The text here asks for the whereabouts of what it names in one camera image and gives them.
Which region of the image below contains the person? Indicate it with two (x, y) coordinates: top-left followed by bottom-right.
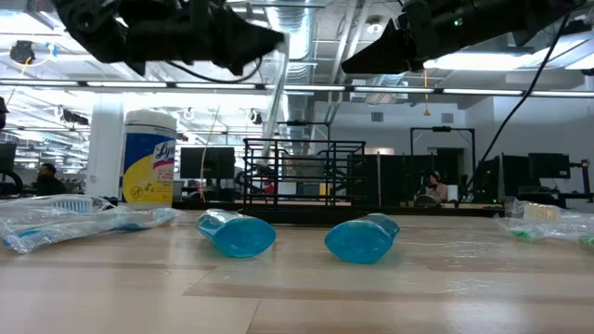
(32, 161), (67, 197)
(424, 170), (450, 204)

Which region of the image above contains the yellow hanging cord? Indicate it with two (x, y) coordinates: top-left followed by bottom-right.
(421, 69), (432, 117)

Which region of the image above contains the white building column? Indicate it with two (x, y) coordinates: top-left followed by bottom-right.
(85, 95), (125, 199)

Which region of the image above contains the Lysol wipes canister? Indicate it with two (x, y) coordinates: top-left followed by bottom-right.
(121, 109), (178, 211)

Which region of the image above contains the bagged blue white toothbrush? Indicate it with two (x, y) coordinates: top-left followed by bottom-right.
(0, 194), (120, 219)
(0, 206), (181, 255)

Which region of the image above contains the long ceiling light strip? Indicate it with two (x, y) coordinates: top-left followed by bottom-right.
(0, 78), (594, 98)

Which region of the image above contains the blue mouthwash bottle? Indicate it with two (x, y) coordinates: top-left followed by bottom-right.
(323, 212), (401, 265)
(195, 208), (278, 259)

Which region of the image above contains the black computer monitor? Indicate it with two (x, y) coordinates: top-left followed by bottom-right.
(179, 147), (237, 180)
(528, 152), (571, 180)

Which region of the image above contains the black wire caddy rack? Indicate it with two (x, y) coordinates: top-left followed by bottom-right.
(234, 137), (372, 226)

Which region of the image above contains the black table frame rail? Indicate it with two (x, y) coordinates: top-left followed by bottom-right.
(171, 199), (507, 218)

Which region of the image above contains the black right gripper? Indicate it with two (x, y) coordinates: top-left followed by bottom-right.
(342, 0), (471, 75)

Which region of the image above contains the black metal frame stand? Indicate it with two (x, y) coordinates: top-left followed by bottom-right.
(409, 125), (477, 205)

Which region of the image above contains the silver ventilation duct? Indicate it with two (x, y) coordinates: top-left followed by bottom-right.
(264, 0), (326, 157)

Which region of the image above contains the black ceiling device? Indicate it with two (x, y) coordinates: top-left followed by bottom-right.
(8, 40), (36, 66)

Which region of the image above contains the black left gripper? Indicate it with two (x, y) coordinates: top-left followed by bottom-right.
(121, 0), (287, 76)

